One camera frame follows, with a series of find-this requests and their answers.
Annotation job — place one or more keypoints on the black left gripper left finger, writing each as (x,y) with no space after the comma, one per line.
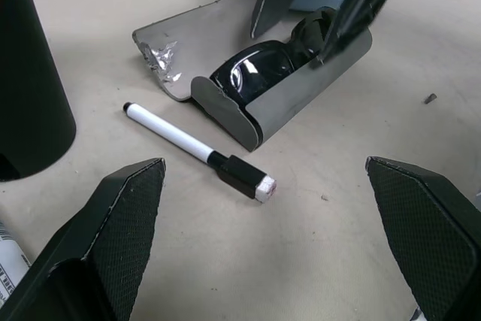
(112,238)

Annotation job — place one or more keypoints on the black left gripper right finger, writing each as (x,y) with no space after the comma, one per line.
(432,238)

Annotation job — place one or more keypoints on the black sunglasses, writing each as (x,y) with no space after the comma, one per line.
(259,69)

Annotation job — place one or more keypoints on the grey open glasses case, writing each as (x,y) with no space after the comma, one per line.
(293,103)

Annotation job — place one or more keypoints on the black cylindrical cup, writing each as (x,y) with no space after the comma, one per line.
(26,84)

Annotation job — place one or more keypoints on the white marker with barcode print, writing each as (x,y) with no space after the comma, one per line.
(9,257)

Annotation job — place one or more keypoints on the white marker with black cap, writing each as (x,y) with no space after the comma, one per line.
(176,137)

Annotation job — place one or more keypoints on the small dark scrap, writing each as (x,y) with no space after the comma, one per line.
(430,98)

